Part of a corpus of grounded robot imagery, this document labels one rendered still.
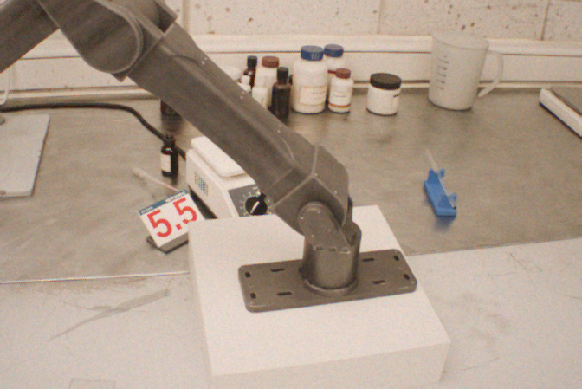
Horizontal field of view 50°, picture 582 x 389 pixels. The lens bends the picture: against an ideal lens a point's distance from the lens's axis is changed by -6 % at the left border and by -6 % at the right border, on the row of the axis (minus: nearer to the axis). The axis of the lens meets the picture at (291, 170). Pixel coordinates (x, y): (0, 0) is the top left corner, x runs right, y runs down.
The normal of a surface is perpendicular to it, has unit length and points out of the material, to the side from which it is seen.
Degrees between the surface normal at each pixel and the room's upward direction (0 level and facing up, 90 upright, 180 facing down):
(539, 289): 0
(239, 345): 4
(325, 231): 94
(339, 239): 94
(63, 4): 94
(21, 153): 0
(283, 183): 92
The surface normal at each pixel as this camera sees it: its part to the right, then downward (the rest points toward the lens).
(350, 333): 0.05, -0.84
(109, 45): -0.11, 0.53
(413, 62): 0.22, 0.48
